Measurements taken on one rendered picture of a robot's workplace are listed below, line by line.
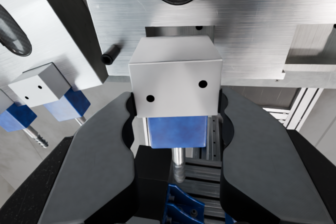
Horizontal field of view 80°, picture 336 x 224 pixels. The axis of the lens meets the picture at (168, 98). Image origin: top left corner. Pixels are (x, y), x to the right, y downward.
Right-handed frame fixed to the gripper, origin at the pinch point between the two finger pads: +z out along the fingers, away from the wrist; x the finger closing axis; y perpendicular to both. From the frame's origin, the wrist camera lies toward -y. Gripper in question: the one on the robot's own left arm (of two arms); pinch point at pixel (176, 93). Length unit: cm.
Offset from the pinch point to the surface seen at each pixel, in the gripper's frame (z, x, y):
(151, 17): 5.2, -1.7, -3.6
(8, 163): 148, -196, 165
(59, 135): 127, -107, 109
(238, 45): 4.6, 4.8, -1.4
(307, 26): 6.4, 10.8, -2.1
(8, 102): 12.9, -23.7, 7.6
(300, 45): 6.6, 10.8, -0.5
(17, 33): 11.8, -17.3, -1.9
